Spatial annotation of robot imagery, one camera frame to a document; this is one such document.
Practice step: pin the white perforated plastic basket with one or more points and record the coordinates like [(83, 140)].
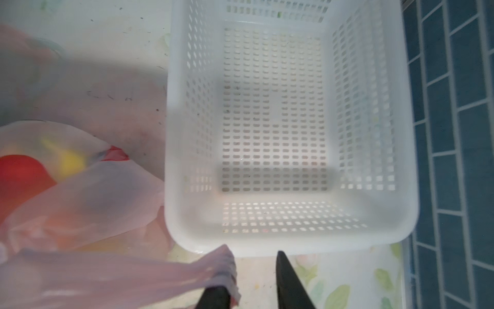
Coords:
[(289, 127)]

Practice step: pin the yellow banana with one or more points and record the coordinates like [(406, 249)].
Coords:
[(62, 161)]

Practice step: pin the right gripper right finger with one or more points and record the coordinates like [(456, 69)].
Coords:
[(290, 292)]

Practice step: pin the red apple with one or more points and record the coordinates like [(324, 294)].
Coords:
[(22, 178)]

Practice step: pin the pink plastic bag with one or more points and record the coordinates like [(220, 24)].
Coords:
[(92, 240)]

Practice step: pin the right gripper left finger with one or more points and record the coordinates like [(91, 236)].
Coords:
[(214, 298)]

